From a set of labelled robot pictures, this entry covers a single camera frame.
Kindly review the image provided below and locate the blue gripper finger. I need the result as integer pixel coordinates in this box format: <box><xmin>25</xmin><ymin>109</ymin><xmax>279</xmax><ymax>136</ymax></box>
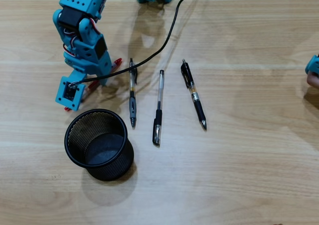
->
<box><xmin>98</xmin><ymin>51</ymin><xmax>113</xmax><ymax>87</ymax></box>

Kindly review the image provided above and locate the blue gripper body black motor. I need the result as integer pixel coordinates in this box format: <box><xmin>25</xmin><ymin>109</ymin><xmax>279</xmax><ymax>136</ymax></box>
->
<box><xmin>64</xmin><ymin>33</ymin><xmax>109</xmax><ymax>76</ymax></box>

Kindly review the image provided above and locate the red pen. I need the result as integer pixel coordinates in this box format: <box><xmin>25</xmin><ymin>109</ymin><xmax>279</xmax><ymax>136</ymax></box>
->
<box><xmin>64</xmin><ymin>58</ymin><xmax>123</xmax><ymax>112</ymax></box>

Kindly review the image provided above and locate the clear pen with grey grip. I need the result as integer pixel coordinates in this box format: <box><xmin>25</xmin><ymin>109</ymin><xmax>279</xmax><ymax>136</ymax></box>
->
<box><xmin>128</xmin><ymin>58</ymin><xmax>138</xmax><ymax>129</ymax></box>

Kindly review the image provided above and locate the clear pen with black cap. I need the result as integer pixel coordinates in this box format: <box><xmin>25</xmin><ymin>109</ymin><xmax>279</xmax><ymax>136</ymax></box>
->
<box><xmin>152</xmin><ymin>70</ymin><xmax>165</xmax><ymax>146</ymax></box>

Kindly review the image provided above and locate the black retractable pen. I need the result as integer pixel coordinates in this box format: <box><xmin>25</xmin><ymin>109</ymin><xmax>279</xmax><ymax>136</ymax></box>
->
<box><xmin>180</xmin><ymin>59</ymin><xmax>208</xmax><ymax>131</ymax></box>

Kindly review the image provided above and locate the black mesh pen holder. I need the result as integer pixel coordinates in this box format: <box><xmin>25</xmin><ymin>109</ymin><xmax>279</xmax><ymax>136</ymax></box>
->
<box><xmin>64</xmin><ymin>108</ymin><xmax>135</xmax><ymax>182</ymax></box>

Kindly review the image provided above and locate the person's hand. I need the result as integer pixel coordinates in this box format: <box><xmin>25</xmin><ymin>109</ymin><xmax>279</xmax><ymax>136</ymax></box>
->
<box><xmin>306</xmin><ymin>73</ymin><xmax>319</xmax><ymax>89</ymax></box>

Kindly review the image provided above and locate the black camera on blue mount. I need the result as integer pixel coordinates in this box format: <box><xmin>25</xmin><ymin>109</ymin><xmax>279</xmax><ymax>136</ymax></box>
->
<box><xmin>55</xmin><ymin>69</ymin><xmax>87</xmax><ymax>111</ymax></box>

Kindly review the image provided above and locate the black camera cable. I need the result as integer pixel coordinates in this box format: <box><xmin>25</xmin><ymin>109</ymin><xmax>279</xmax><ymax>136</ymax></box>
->
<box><xmin>71</xmin><ymin>0</ymin><xmax>196</xmax><ymax>88</ymax></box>

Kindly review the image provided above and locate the blue leader arm handle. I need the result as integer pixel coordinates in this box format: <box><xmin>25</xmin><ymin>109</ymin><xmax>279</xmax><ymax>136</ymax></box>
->
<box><xmin>305</xmin><ymin>54</ymin><xmax>319</xmax><ymax>76</ymax></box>

